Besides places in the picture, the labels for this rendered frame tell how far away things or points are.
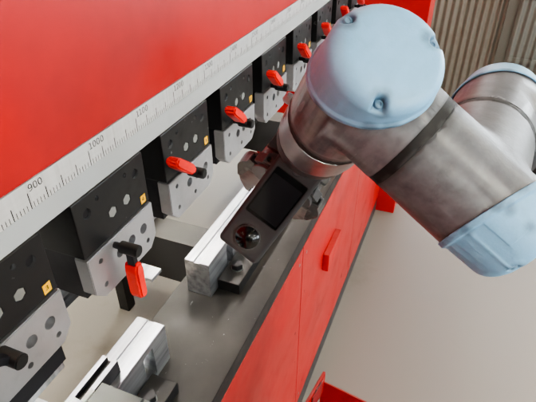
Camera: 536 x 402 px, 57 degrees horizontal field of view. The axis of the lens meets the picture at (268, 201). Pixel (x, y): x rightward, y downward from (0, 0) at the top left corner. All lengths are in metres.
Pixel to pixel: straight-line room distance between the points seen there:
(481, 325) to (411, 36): 2.16
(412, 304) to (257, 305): 1.39
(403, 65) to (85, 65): 0.41
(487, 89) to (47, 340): 0.55
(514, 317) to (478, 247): 2.18
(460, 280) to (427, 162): 2.30
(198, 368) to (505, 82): 0.77
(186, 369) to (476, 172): 0.79
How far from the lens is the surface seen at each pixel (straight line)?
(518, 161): 0.36
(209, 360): 1.03
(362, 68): 0.29
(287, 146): 0.41
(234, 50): 0.97
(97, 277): 0.72
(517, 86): 0.46
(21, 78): 0.56
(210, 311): 1.11
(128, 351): 0.95
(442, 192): 0.33
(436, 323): 2.37
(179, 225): 1.34
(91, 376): 0.89
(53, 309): 0.66
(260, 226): 0.47
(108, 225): 0.71
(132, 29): 0.69
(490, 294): 2.59
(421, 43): 0.32
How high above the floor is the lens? 1.68
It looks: 35 degrees down
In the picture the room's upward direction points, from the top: straight up
